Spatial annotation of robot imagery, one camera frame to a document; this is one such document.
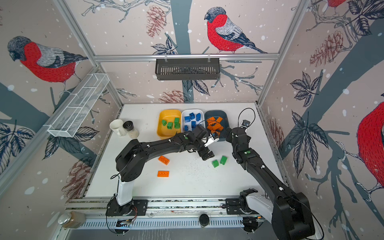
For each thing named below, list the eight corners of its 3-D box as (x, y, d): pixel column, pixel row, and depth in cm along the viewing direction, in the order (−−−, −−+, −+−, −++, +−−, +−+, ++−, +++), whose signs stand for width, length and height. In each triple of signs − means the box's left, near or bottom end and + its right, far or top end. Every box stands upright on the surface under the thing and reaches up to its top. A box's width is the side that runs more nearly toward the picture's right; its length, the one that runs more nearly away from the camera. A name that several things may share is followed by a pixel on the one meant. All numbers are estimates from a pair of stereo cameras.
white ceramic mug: (113, 133, 105) (106, 125, 97) (122, 126, 109) (116, 117, 101) (123, 140, 101) (117, 132, 93) (132, 132, 105) (127, 123, 97)
